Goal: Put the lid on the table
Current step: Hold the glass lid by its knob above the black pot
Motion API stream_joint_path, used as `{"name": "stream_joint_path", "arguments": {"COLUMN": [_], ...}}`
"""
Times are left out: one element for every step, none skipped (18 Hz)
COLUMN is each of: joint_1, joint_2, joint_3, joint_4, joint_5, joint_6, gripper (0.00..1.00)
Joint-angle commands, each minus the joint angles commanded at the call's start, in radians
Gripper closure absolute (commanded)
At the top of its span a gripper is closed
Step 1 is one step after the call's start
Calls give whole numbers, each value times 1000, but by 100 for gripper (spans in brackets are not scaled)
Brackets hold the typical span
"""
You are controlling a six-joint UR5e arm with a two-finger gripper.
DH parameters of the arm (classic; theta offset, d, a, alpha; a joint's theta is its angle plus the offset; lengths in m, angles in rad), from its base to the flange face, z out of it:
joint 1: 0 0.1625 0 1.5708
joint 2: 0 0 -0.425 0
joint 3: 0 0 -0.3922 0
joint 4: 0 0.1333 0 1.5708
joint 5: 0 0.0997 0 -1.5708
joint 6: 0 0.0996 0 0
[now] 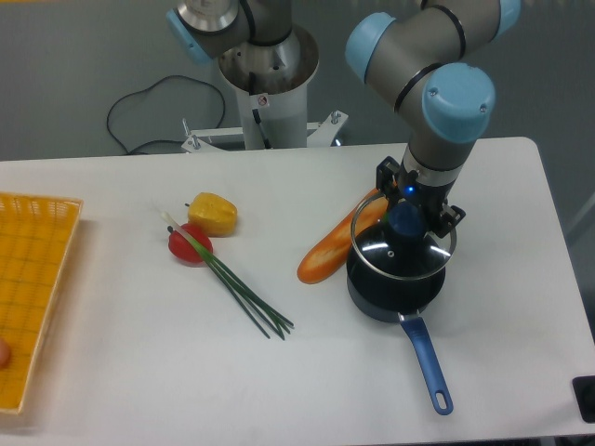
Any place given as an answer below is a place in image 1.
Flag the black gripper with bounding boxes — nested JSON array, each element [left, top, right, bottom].
[[376, 156, 466, 239]]

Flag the glass lid blue knob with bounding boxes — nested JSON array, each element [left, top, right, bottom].
[[347, 192, 457, 282]]

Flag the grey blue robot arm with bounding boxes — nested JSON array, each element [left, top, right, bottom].
[[166, 1, 521, 236]]

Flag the toy baguette bread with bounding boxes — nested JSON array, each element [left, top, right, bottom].
[[297, 198, 388, 284]]

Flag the green onion stalk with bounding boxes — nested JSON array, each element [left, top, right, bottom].
[[160, 212, 295, 340]]

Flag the yellow toy bell pepper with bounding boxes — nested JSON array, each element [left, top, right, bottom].
[[188, 192, 238, 237]]

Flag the black object at table edge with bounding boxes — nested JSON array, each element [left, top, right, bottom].
[[572, 375, 595, 424]]

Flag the yellow plastic basket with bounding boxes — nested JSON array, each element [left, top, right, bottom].
[[1, 192, 84, 414]]

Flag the blue saucepan with handle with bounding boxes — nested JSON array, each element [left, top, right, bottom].
[[347, 267, 454, 415]]

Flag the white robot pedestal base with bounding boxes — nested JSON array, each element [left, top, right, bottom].
[[180, 25, 350, 153]]

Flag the black cable on floor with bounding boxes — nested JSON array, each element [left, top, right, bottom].
[[106, 74, 227, 156]]

